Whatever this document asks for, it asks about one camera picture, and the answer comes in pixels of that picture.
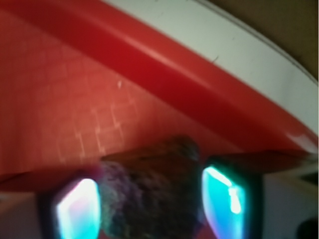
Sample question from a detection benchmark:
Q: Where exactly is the red plastic tray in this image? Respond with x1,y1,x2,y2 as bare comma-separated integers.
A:
0,0,319,192

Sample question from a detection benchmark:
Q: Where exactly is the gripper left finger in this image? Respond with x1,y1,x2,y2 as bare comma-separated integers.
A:
37,169,101,239

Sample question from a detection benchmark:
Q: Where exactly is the brown grey rock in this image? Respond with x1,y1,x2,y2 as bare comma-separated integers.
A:
99,135,203,239

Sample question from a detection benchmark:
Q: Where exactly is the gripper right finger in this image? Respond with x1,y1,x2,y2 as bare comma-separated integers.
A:
201,156,263,239

